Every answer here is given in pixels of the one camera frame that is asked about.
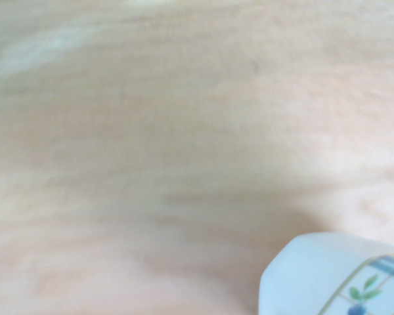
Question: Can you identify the white mug with floral pattern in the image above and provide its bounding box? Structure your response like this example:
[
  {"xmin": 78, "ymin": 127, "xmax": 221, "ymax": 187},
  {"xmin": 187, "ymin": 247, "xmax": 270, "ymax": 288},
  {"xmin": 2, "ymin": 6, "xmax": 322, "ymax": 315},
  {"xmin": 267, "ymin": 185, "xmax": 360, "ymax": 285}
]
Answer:
[{"xmin": 258, "ymin": 232, "xmax": 394, "ymax": 315}]

